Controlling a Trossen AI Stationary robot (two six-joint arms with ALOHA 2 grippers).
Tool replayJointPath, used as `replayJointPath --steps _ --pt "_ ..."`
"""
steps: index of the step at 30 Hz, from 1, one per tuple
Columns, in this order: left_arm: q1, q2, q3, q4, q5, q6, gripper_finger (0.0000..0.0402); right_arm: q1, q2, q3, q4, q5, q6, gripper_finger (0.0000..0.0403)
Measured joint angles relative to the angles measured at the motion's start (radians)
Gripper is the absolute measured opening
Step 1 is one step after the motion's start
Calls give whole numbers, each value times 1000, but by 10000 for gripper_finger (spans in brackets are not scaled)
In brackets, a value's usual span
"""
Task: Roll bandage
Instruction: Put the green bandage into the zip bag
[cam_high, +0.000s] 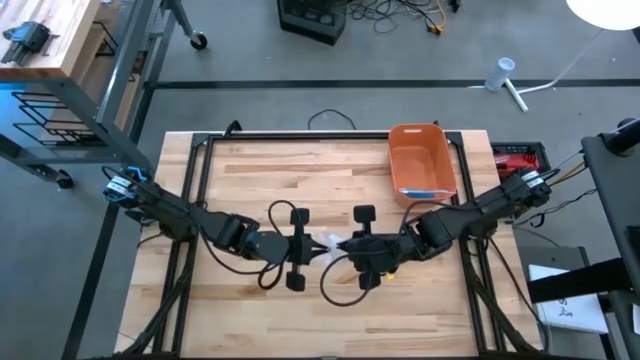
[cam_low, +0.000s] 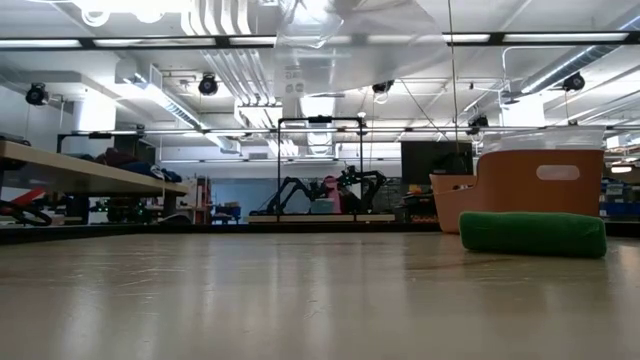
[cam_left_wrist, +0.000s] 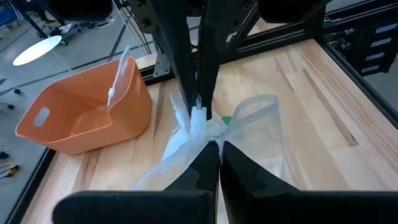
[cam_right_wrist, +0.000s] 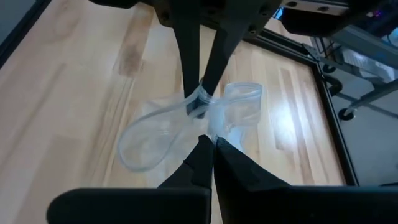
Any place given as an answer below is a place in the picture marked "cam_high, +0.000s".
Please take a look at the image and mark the black cable loop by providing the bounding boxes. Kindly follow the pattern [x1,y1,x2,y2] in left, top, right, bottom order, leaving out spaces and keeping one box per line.
[307,108,357,131]

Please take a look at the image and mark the black wire rack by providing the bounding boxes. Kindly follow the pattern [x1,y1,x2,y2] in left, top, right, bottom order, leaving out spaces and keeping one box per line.
[12,89,101,146]

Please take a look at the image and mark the white paper sheet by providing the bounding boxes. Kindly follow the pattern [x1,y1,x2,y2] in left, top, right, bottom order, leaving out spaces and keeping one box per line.
[528,263,609,335]

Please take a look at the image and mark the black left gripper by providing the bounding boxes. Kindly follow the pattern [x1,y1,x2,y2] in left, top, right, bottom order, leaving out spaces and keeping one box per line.
[284,207,331,293]

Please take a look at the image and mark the white cylinder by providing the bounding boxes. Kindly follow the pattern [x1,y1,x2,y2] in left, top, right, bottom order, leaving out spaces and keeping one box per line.
[483,56,516,93]

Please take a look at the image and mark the black equipment stand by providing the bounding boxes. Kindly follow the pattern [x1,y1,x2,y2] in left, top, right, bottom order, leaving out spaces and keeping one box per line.
[527,117,640,360]

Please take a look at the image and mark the wooden side table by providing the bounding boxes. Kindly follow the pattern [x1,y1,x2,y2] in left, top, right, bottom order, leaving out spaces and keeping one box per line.
[0,0,101,81]

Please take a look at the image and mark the black computer case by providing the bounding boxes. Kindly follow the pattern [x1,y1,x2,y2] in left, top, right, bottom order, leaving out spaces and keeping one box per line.
[277,0,349,46]

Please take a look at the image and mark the orange plastic bin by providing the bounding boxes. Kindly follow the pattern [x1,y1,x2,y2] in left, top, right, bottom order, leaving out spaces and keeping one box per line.
[388,123,459,209]

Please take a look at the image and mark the white lamp stand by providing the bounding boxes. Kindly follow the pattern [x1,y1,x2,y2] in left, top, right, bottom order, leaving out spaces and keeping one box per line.
[467,29,606,114]

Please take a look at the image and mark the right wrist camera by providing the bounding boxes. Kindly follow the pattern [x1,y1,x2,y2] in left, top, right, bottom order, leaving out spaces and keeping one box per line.
[372,235,404,262]

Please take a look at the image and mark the bundle of floor cables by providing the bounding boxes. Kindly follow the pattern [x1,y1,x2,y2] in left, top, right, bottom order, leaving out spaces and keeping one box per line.
[347,0,451,36]

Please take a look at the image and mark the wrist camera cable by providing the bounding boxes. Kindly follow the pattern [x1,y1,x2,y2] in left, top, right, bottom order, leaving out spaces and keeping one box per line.
[199,199,302,291]
[319,199,454,308]

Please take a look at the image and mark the grey metal table legs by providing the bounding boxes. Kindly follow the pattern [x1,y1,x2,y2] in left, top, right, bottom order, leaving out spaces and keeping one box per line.
[0,0,209,176]

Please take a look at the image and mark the white lamp shade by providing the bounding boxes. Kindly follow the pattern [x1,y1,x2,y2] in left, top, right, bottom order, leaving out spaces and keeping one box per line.
[564,0,640,31]

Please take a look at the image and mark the black tool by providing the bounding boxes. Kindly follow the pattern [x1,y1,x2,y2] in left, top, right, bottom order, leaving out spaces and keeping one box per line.
[1,20,60,66]

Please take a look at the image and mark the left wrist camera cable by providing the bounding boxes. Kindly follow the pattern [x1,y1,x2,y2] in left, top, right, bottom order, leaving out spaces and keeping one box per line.
[199,199,302,291]

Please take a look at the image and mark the red black power strip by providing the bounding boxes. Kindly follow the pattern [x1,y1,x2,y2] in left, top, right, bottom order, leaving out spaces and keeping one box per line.
[489,142,550,176]

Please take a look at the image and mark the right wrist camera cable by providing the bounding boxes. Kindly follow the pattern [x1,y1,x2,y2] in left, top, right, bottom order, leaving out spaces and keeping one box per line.
[319,199,454,308]

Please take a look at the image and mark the grey box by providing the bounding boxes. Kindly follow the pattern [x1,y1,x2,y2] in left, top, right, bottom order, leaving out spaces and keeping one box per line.
[517,244,591,281]

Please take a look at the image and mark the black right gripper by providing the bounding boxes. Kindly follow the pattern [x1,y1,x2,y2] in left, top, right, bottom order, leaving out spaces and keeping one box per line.
[335,204,401,291]

